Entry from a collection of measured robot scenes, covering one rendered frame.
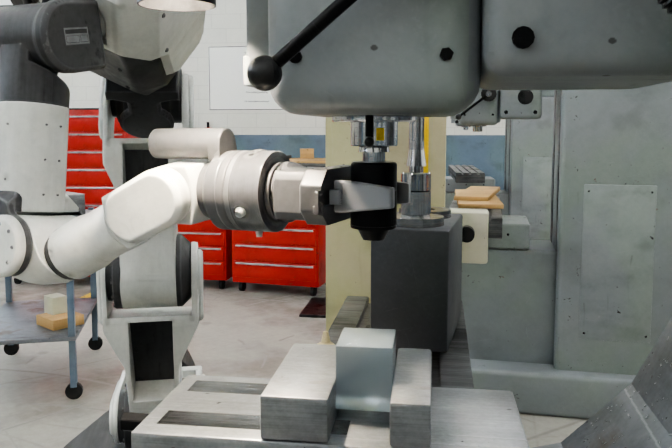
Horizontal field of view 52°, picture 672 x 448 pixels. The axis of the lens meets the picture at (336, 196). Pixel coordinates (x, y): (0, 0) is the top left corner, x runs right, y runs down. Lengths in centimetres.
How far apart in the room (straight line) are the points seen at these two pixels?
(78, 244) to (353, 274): 170
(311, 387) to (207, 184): 25
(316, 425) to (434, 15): 36
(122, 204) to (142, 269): 57
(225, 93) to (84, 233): 932
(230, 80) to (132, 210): 939
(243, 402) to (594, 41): 46
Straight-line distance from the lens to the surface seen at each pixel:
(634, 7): 61
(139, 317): 141
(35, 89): 99
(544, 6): 60
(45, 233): 96
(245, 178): 73
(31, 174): 98
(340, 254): 249
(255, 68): 59
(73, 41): 101
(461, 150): 970
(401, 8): 61
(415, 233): 105
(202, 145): 77
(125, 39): 109
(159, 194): 77
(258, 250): 548
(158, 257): 136
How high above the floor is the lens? 130
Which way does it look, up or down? 6 degrees down
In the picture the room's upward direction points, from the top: straight up
